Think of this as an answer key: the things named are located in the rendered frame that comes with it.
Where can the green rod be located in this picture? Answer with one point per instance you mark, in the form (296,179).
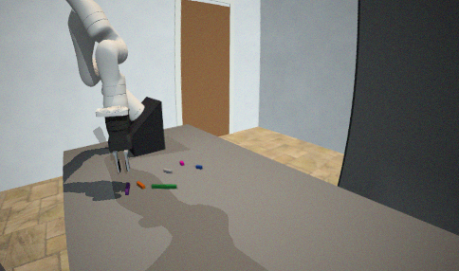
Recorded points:
(154,186)

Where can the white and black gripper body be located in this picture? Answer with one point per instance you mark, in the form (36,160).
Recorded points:
(117,122)

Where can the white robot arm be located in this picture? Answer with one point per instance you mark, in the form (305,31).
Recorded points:
(109,54)

